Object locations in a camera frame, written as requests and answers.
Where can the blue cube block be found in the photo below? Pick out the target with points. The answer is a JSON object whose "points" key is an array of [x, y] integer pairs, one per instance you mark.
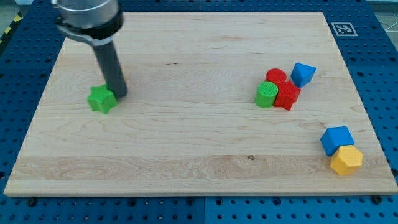
{"points": [[334, 137]]}

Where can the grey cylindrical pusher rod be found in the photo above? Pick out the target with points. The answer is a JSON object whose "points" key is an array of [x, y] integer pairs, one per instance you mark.
{"points": [[108, 61]]}

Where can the red star block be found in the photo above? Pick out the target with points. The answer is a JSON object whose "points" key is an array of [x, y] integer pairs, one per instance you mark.
{"points": [[287, 95]]}

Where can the green cylinder block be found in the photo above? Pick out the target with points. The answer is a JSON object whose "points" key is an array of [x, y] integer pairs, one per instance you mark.
{"points": [[266, 94]]}

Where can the wooden board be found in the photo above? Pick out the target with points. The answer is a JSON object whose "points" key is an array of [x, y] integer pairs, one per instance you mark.
{"points": [[189, 124]]}

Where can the yellow hexagon block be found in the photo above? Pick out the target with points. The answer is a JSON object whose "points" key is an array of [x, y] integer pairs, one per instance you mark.
{"points": [[346, 160]]}

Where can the white fiducial marker tag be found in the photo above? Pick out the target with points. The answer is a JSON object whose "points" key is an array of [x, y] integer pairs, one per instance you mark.
{"points": [[344, 29]]}

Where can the green star block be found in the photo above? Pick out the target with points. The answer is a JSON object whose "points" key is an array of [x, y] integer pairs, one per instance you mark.
{"points": [[101, 99]]}

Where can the red cylinder block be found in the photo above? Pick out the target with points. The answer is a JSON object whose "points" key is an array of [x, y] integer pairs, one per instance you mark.
{"points": [[276, 75]]}

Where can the blue triangular block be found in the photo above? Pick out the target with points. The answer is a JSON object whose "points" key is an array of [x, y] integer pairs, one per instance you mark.
{"points": [[302, 74]]}

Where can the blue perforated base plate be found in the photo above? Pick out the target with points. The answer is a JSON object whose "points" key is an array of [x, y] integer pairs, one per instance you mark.
{"points": [[29, 57]]}

